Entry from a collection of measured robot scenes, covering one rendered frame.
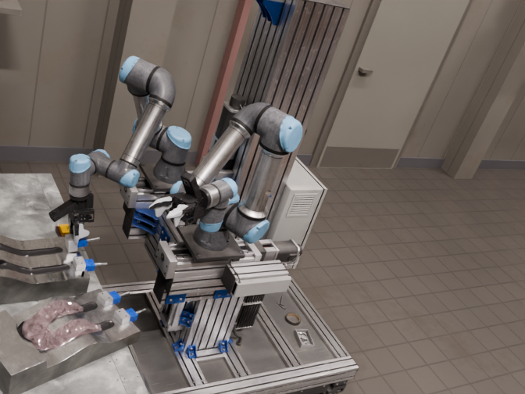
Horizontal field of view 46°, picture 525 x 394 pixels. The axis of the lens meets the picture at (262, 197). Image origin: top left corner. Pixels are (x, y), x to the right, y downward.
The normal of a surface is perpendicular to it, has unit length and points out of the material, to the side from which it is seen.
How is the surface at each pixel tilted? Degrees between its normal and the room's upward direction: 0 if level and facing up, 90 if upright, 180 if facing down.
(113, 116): 90
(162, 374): 0
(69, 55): 90
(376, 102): 90
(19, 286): 90
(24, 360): 0
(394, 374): 0
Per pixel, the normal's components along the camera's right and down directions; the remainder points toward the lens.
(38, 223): 0.29, -0.83
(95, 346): 0.69, 0.53
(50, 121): 0.45, 0.56
